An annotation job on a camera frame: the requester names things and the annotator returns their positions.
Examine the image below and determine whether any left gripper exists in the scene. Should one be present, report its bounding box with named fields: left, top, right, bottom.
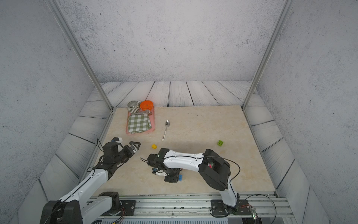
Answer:
left=113, top=141, right=140, bottom=166

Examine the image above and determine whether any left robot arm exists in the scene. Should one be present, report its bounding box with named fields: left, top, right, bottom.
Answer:
left=40, top=138, right=141, bottom=224

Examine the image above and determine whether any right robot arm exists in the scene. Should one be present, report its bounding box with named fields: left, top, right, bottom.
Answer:
left=144, top=148, right=240, bottom=208

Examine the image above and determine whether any green checkered cloth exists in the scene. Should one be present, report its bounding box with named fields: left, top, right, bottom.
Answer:
left=127, top=114, right=152, bottom=134

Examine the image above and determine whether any pink tray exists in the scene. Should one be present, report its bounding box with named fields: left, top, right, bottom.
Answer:
left=126, top=108, right=155, bottom=134

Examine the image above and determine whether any metal utensil on tray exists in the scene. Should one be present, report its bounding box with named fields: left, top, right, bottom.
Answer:
left=131, top=110, right=153, bottom=116

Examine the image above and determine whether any striped grey mug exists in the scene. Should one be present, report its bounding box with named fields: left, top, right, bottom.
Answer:
left=127, top=100, right=142, bottom=114

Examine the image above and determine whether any metal spoon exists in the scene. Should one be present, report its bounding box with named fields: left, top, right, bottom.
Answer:
left=162, top=120, right=170, bottom=141

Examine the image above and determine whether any orange bowl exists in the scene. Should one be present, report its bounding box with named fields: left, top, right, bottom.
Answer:
left=140, top=100, right=154, bottom=111

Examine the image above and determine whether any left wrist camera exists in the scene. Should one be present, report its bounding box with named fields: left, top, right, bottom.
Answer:
left=112, top=137, right=123, bottom=142

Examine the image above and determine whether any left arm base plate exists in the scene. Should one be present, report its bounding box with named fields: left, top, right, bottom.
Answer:
left=102, top=200, right=137, bottom=217

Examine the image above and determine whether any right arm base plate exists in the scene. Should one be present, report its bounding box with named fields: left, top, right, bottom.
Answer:
left=211, top=199, right=252, bottom=217

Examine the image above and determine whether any aluminium front rail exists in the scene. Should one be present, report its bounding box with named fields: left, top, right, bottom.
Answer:
left=88, top=193, right=296, bottom=224

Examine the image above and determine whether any left aluminium frame post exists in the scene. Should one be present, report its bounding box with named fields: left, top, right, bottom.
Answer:
left=46, top=0, right=114, bottom=112

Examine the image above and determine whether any aluminium frame post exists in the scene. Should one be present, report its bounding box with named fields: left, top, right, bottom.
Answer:
left=46, top=0, right=114, bottom=112
left=241, top=0, right=295, bottom=111

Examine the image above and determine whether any right aluminium frame post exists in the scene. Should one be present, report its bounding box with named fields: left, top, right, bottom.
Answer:
left=241, top=0, right=295, bottom=111

